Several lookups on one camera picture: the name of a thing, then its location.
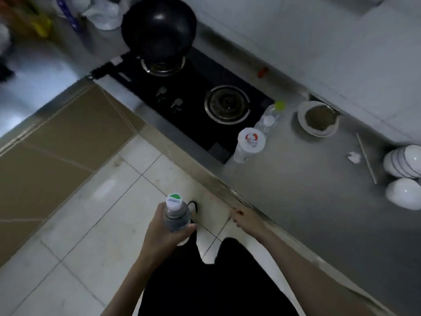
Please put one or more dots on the person's left hand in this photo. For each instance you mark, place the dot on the person's left hand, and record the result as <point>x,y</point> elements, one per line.
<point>158,236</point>

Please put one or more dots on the person's right hand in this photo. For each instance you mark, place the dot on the person's right hand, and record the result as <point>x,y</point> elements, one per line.
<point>248,222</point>

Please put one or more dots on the person's right fingers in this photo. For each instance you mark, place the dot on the person's right fingers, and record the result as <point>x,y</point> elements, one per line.
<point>237,217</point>

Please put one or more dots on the person's left thumb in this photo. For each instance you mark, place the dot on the person's left thumb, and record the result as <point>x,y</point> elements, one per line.
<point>184,231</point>

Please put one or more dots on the clear bottle with green-white cap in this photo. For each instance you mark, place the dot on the clear bottle with green-white cap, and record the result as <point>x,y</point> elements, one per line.
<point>177,215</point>

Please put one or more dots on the person's left forearm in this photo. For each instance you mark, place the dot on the person's left forearm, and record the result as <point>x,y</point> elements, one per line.
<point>126,289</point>

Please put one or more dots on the person's right forearm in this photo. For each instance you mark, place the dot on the person's right forearm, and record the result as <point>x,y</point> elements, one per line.
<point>315,276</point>

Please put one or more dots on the person's black shoe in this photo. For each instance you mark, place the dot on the person's black shoe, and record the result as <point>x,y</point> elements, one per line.
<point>193,210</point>

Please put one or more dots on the person's black trousers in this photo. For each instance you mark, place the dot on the person's black trousers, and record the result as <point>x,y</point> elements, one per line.
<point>217,283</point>

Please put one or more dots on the clear bottle with red-white cap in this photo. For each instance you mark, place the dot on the clear bottle with red-white cap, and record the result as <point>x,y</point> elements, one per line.
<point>248,144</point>

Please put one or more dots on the clear bottle with white cap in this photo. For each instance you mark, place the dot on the clear bottle with white cap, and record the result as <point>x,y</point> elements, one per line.
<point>266,125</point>

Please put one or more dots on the clear bottle with yellow-green cap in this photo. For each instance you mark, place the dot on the clear bottle with yellow-green cap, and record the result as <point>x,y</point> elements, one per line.
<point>274,110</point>

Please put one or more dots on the white bowl with brown contents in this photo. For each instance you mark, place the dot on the white bowl with brown contents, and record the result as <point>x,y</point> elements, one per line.
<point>318,119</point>

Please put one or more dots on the black gas stove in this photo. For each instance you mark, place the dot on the black gas stove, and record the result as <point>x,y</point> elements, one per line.
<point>184,98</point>

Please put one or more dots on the crumpled white tissue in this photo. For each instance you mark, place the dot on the crumpled white tissue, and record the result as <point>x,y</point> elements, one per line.
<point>354,157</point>

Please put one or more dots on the wooden chopstick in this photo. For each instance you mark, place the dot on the wooden chopstick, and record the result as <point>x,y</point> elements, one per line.
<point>366,158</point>

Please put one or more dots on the small red object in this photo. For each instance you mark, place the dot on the small red object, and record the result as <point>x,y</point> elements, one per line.
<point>262,72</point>

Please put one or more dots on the plain white bowl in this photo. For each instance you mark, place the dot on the plain white bowl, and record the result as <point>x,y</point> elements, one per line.
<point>404,193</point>

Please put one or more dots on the stack of white striped bowls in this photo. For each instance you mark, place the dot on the stack of white striped bowls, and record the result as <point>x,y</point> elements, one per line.
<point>403,161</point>

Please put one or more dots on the black wok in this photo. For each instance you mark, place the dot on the black wok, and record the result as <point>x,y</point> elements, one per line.
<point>159,27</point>

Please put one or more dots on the white plastic bag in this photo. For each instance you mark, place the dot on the white plastic bag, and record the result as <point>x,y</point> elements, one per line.
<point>103,13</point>

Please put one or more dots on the yellow packet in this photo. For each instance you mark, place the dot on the yellow packet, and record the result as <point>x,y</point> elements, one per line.
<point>42,26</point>

